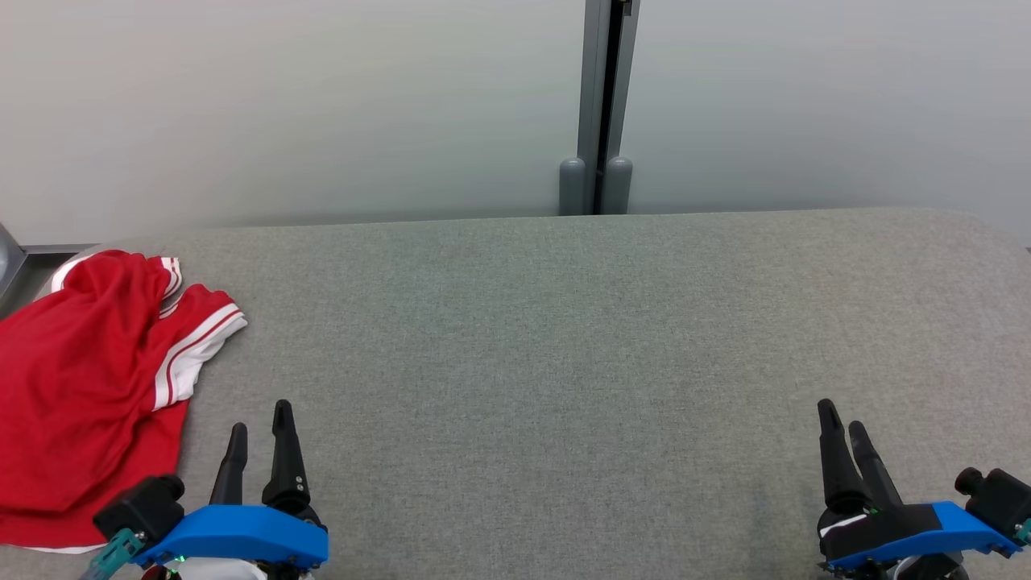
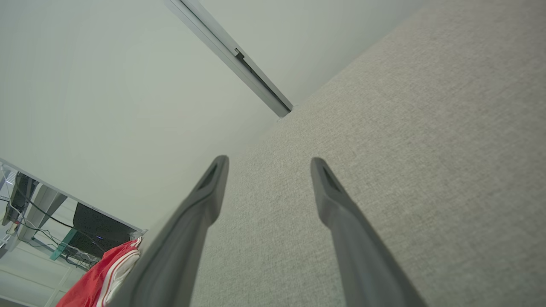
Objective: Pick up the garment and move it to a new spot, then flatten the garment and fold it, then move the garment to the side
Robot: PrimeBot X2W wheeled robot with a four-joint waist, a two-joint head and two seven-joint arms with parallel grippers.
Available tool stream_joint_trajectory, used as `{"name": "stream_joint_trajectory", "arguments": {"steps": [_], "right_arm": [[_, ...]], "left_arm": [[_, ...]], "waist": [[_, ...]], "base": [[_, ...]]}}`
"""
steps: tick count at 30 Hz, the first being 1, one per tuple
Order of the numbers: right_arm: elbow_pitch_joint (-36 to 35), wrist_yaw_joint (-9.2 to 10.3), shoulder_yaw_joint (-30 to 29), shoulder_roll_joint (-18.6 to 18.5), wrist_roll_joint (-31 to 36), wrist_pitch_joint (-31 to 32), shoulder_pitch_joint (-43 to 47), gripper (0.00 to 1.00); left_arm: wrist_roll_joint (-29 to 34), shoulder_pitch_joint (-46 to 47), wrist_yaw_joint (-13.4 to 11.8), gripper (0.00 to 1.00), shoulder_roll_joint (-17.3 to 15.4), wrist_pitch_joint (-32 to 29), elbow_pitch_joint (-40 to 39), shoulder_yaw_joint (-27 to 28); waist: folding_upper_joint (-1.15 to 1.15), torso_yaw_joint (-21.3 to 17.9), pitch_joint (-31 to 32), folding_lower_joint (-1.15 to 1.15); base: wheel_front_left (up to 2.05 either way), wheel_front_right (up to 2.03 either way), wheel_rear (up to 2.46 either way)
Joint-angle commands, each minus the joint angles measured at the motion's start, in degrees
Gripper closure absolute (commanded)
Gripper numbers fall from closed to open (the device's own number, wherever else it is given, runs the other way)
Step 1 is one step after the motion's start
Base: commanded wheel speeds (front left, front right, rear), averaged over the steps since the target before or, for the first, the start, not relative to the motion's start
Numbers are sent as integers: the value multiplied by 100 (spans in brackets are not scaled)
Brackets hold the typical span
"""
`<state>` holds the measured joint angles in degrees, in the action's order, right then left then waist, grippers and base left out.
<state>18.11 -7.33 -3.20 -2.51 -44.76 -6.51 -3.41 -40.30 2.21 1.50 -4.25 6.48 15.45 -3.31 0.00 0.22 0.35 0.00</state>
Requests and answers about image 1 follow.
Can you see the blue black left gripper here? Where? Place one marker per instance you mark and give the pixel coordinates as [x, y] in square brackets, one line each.
[242, 536]

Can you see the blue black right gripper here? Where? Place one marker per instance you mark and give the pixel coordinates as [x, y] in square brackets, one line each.
[902, 532]

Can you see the red shirt white striped trim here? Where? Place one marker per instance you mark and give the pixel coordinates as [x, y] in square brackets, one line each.
[72, 403]

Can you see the grey framed dark panel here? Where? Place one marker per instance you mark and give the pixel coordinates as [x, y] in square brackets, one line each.
[6, 258]

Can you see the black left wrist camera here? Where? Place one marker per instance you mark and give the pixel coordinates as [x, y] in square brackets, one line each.
[141, 507]

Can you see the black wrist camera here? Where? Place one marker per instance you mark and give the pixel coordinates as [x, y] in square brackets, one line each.
[141, 507]
[1003, 495]

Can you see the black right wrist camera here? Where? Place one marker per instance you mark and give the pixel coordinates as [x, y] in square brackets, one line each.
[1003, 495]

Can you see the grey metal wall post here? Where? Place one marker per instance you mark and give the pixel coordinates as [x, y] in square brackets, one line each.
[592, 80]

